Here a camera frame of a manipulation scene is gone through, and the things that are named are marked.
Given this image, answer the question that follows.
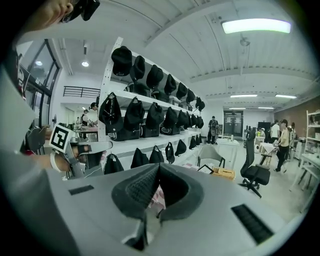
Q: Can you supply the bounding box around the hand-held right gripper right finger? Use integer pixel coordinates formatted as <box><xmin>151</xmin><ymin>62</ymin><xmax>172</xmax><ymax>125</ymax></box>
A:
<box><xmin>156</xmin><ymin>162</ymin><xmax>205</xmax><ymax>224</ymax></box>

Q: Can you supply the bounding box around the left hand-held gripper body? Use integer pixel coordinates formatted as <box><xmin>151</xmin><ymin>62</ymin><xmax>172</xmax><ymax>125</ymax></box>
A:
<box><xmin>49</xmin><ymin>123</ymin><xmax>91</xmax><ymax>180</ymax></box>

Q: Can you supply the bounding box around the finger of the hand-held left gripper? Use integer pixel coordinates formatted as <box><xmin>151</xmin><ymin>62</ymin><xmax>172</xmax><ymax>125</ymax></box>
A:
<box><xmin>87</xmin><ymin>140</ymin><xmax>114</xmax><ymax>154</ymax></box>

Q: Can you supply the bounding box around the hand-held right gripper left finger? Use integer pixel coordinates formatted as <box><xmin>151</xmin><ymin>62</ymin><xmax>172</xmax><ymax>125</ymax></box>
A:
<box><xmin>111</xmin><ymin>163</ymin><xmax>161</xmax><ymax>252</ymax></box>

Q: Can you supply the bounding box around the person's left forearm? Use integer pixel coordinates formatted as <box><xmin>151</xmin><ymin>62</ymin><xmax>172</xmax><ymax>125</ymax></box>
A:
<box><xmin>24</xmin><ymin>151</ymin><xmax>73</xmax><ymax>174</ymax></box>

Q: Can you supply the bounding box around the pink patterned cloth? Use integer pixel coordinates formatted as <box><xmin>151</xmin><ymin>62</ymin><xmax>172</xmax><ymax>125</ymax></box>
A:
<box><xmin>149</xmin><ymin>186</ymin><xmax>167</xmax><ymax>210</ymax></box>

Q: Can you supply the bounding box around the black framed tray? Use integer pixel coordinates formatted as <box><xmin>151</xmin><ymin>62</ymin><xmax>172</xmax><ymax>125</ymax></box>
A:
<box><xmin>196</xmin><ymin>163</ymin><xmax>216</xmax><ymax>174</ymax></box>

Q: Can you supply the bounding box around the yellow wooden box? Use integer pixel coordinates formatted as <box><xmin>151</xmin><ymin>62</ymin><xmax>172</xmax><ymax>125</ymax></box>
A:
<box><xmin>211</xmin><ymin>166</ymin><xmax>237</xmax><ymax>180</ymax></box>

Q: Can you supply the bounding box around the grey shell chair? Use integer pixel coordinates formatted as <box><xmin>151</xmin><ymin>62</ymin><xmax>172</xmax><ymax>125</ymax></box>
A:
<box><xmin>197</xmin><ymin>144</ymin><xmax>226</xmax><ymax>169</ymax></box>

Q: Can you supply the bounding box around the black metal railing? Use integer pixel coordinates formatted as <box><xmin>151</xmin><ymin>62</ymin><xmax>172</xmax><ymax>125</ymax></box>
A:
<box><xmin>63</xmin><ymin>85</ymin><xmax>101</xmax><ymax>99</ymax></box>

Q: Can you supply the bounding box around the person's grey shirt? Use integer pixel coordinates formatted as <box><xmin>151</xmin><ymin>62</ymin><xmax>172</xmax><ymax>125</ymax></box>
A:
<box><xmin>0</xmin><ymin>62</ymin><xmax>55</xmax><ymax>201</ymax></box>

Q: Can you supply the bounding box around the white square table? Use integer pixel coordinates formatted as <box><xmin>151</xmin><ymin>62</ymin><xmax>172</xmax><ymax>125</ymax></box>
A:
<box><xmin>216</xmin><ymin>138</ymin><xmax>241</xmax><ymax>169</ymax></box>

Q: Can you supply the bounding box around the white metal shelf rack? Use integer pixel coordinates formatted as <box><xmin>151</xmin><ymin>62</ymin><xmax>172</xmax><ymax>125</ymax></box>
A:
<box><xmin>96</xmin><ymin>36</ymin><xmax>208</xmax><ymax>173</ymax></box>

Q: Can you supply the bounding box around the black office chair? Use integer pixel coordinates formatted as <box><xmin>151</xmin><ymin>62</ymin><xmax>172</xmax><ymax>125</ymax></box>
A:
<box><xmin>237</xmin><ymin>129</ymin><xmax>272</xmax><ymax>199</ymax></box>

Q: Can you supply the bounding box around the black framed window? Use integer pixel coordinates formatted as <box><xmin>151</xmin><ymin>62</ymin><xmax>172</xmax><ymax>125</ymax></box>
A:
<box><xmin>18</xmin><ymin>39</ymin><xmax>62</xmax><ymax>126</ymax></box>

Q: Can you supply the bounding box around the black double door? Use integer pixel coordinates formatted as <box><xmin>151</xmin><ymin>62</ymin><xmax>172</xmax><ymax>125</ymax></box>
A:
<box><xmin>222</xmin><ymin>109</ymin><xmax>245</xmax><ymax>137</ymax></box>

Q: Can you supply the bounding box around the round pendant lamp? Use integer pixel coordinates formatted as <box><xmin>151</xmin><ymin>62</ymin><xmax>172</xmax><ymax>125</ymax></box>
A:
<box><xmin>81</xmin><ymin>46</ymin><xmax>90</xmax><ymax>68</ymax></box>

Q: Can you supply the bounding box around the table with white cloth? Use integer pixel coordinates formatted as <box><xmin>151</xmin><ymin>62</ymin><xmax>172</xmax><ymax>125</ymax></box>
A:
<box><xmin>258</xmin><ymin>141</ymin><xmax>279</xmax><ymax>166</ymax></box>

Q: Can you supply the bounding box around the black monitor screen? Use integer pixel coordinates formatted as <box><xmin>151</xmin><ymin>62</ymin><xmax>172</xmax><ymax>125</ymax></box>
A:
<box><xmin>257</xmin><ymin>121</ymin><xmax>272</xmax><ymax>136</ymax></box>

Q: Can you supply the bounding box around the white long table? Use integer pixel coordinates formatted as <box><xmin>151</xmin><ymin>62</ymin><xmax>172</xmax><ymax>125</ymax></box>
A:
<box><xmin>289</xmin><ymin>152</ymin><xmax>320</xmax><ymax>195</ymax></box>

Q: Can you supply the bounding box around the person's head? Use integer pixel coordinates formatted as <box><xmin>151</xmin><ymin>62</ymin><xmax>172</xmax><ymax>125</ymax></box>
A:
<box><xmin>23</xmin><ymin>0</ymin><xmax>76</xmax><ymax>35</ymax></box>

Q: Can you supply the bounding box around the white open shelving unit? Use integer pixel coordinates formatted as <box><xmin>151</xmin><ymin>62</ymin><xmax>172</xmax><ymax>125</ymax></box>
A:
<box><xmin>305</xmin><ymin>109</ymin><xmax>320</xmax><ymax>161</ymax></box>

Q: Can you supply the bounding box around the large ceiling light panel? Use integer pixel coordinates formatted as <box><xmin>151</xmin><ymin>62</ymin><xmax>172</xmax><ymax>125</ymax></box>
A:
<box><xmin>220</xmin><ymin>17</ymin><xmax>292</xmax><ymax>35</ymax></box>

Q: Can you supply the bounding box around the black head-worn camera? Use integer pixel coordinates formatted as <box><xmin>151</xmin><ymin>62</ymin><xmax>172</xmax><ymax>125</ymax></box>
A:
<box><xmin>61</xmin><ymin>0</ymin><xmax>101</xmax><ymax>24</ymax></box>

